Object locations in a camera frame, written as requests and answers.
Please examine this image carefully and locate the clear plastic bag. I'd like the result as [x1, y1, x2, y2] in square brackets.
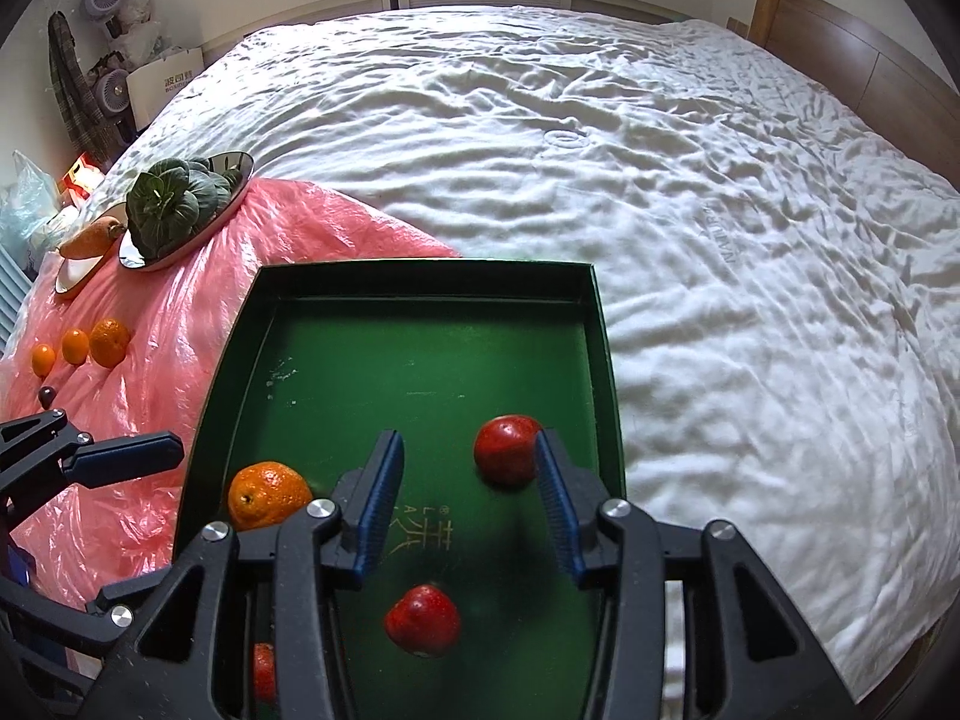
[2, 149, 59, 265]

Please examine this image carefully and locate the orange rimmed plate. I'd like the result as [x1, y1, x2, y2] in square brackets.
[53, 202, 128, 301]

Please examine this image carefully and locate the plaid scarf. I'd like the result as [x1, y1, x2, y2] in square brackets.
[47, 11, 125, 172]

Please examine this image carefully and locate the grey white plate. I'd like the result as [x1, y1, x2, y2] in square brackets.
[119, 151, 254, 271]

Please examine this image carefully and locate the orange snack bag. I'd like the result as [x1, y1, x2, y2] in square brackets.
[57, 154, 104, 205]

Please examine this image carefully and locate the green leafy vegetable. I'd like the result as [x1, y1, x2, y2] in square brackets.
[125, 158, 242, 262]

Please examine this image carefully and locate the orange tangerine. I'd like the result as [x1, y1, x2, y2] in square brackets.
[89, 317, 132, 369]
[31, 343, 57, 379]
[60, 328, 89, 367]

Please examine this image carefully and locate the white slatted bed frame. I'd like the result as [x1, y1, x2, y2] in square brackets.
[200, 0, 688, 65]

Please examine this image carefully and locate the pink plastic sheet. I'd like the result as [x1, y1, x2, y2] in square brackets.
[2, 179, 452, 608]

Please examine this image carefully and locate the large front tangerine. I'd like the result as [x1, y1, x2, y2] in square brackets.
[226, 460, 313, 532]

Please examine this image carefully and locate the small red fruit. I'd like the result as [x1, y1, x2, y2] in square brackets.
[252, 642, 277, 706]

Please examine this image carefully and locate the dark plum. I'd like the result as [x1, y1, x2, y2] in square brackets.
[37, 387, 57, 410]

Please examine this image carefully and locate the white bed sheet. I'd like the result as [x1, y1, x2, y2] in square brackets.
[103, 7, 958, 697]

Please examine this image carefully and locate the light blue suitcase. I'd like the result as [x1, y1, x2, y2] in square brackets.
[0, 247, 31, 344]

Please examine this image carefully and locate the lower purple fan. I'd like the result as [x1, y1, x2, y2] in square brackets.
[93, 68, 130, 117]

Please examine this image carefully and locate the red apple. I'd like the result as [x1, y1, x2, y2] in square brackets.
[473, 415, 542, 491]
[382, 583, 462, 658]

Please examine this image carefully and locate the wooden headboard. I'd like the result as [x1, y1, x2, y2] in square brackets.
[727, 0, 960, 184]

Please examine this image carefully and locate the green tray box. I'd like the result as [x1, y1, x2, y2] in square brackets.
[174, 259, 625, 718]

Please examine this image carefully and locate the orange carrot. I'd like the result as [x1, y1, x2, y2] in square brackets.
[59, 215, 125, 260]

